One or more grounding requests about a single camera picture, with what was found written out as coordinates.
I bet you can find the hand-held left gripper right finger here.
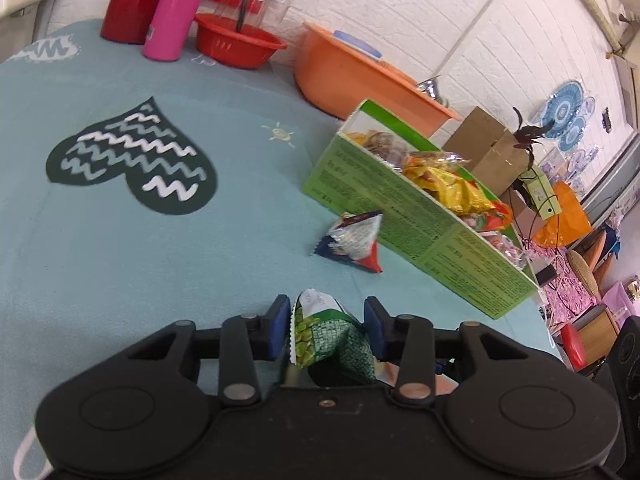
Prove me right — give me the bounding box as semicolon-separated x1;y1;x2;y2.
364;296;531;407

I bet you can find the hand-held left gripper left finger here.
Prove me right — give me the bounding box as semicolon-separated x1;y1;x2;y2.
125;296;292;407

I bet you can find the green pea snack packet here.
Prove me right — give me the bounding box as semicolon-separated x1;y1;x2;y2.
285;288;377;387

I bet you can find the green cardboard box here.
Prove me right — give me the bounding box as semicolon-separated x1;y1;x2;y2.
302;99;540;321

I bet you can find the wooden cabinet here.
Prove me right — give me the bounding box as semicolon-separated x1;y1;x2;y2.
575;304;621;368

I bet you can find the purple box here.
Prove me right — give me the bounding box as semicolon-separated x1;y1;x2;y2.
602;280;640;318

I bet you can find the blue red white snack packet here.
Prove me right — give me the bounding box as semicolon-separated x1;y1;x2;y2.
311;210;385;274

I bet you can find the patterned bed cloth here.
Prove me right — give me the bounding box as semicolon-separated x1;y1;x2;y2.
520;240;601;321

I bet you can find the woven cushion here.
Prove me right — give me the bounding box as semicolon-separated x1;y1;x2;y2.
567;249;598;298

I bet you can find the long yellow snack packet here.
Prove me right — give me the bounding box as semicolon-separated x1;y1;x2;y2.
404;152;496;216

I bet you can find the orange bag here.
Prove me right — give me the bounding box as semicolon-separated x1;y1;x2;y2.
532;181;593;248

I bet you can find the clear packet brown pastry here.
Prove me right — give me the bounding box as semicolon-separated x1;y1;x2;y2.
361;132;416;167

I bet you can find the small cardboard box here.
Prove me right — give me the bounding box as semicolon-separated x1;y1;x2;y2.
507;187;543;241

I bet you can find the large cardboard box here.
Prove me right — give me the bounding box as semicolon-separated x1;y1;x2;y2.
442;106;531;201

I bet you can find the yellow-green box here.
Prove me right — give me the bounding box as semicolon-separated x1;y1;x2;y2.
520;167;560;220

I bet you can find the dark purple plant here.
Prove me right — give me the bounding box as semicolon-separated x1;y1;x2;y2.
511;107;548;171

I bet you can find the steel bowl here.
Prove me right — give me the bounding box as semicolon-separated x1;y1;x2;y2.
417;75;451;106

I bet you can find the orange plastic tub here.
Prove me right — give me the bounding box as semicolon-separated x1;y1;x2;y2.
293;22;463;138

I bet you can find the red plastic basin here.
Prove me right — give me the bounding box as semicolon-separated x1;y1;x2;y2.
194;12;288;71

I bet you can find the blue plate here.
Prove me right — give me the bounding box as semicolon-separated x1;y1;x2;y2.
332;30;383;60

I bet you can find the pink bottle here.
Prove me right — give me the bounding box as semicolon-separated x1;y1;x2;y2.
142;0;226;62

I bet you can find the red thermos jug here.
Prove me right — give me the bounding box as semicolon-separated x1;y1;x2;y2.
100;0;178;45

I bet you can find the blue mandala wall decoration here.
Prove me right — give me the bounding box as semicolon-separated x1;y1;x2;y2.
540;80;598;153

